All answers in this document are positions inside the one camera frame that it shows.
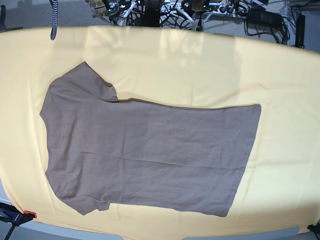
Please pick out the white power strip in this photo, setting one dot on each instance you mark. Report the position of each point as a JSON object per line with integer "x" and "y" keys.
{"x": 216, "y": 7}

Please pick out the blue red table clamp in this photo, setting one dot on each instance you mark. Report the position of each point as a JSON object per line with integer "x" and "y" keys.
{"x": 10, "y": 214}

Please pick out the brown T-shirt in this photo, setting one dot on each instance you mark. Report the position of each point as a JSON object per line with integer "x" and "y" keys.
{"x": 103, "y": 150}

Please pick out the yellow table cloth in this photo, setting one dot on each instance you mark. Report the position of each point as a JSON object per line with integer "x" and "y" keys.
{"x": 280, "y": 188}

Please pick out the black power adapter box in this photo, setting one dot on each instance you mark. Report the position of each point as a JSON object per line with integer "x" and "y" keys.
{"x": 264, "y": 18}

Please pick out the black clamp right corner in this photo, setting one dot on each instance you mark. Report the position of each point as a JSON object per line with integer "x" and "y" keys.
{"x": 315, "y": 229}

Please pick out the black centre stand post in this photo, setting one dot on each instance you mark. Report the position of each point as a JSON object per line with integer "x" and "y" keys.
{"x": 151, "y": 14}

